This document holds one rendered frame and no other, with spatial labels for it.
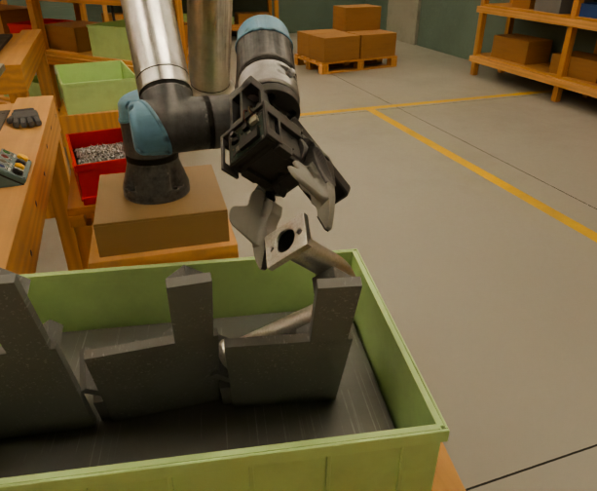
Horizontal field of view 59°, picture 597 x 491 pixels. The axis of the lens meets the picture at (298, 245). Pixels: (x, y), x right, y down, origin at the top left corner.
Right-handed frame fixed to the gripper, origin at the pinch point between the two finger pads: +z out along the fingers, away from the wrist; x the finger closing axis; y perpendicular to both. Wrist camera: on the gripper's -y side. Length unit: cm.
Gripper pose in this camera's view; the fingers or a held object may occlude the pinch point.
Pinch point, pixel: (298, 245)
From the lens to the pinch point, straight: 54.2
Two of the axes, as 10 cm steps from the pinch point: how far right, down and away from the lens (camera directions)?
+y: -6.7, -3.8, -6.4
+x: 7.4, -4.5, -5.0
